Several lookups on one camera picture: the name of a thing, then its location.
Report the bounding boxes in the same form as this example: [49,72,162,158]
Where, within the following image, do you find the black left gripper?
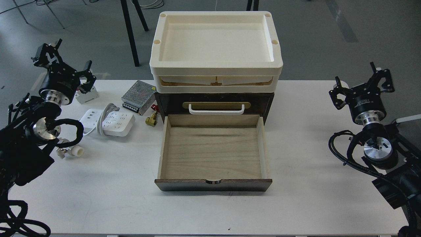
[31,39,96,101]

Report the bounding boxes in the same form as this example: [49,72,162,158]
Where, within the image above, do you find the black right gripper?
[329,62,395,125]

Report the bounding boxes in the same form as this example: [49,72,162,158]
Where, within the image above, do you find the white power strip with cable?
[79,103,136,137]

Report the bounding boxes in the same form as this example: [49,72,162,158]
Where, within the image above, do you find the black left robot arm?
[0,39,96,237]

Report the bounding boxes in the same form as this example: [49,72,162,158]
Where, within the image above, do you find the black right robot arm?
[328,62,420,237]

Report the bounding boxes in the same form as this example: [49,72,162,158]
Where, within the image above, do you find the metal mesh power supply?
[121,80,156,116]

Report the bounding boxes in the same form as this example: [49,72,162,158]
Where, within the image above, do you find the white plastic pipe fitting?
[56,145,85,159]

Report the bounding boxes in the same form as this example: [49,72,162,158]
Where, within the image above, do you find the black table legs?
[120,0,149,67]

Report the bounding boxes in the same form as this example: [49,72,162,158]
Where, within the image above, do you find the cream plastic tray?
[149,11,283,93]

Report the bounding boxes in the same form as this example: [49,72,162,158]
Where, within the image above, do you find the open wooden drawer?
[155,114,272,192]

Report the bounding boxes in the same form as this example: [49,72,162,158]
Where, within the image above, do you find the white circuit breaker red switch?
[75,86,99,104]

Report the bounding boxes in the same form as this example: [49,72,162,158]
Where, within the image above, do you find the brass valve red handle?
[145,104,160,127]

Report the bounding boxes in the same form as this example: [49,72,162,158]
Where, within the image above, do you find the white cable on floor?
[138,0,164,10]

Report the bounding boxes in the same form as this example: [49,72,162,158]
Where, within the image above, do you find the white drawer handle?
[188,104,245,115]

